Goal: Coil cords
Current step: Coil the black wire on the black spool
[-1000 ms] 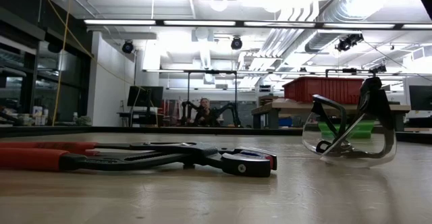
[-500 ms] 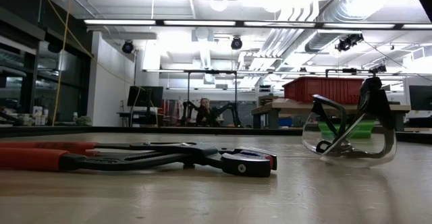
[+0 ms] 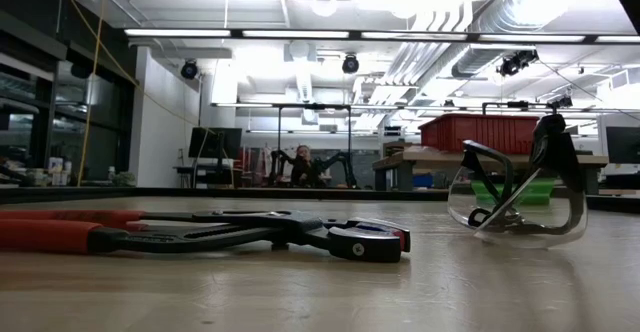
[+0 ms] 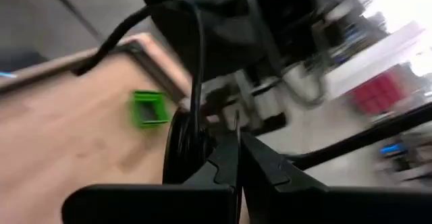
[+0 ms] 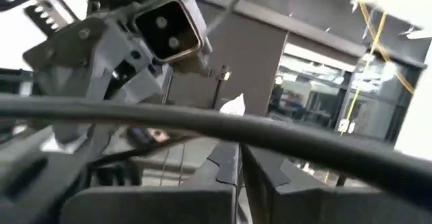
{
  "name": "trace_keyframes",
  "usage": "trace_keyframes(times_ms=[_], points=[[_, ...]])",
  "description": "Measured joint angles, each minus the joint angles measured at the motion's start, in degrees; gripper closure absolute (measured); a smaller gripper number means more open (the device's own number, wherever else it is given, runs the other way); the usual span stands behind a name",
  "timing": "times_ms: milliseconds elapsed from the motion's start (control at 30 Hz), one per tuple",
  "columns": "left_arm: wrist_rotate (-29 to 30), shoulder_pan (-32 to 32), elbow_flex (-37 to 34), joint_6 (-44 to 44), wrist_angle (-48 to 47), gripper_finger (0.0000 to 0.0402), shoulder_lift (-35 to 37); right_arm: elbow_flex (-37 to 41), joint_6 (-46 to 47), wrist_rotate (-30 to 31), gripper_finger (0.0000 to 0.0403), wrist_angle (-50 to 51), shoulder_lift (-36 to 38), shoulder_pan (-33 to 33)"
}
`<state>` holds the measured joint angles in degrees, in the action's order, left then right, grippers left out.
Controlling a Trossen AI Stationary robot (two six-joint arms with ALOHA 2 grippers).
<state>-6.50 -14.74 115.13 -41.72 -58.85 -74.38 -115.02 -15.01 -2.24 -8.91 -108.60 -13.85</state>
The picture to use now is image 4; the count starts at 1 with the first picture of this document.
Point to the red storage bins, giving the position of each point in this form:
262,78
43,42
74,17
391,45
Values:
374,94

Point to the green plastic box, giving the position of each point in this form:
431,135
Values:
148,96

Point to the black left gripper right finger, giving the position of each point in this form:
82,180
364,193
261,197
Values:
320,207

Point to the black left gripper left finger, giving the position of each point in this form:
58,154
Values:
152,207

